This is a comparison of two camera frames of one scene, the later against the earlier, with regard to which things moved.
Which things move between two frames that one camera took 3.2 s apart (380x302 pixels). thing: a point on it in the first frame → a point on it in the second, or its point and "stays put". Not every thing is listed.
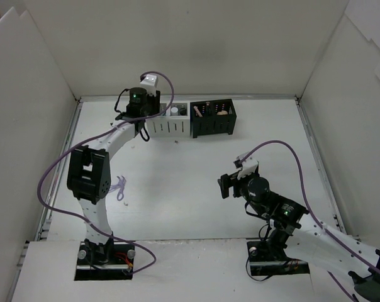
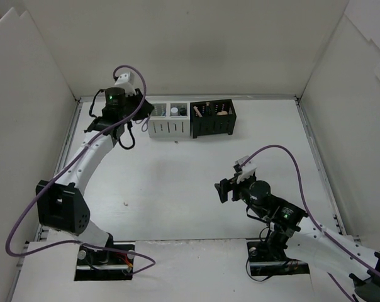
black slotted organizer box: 212,117 stays put
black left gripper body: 156,99 → 143,105
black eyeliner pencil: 208,109 stays put
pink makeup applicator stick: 197,111 stays put
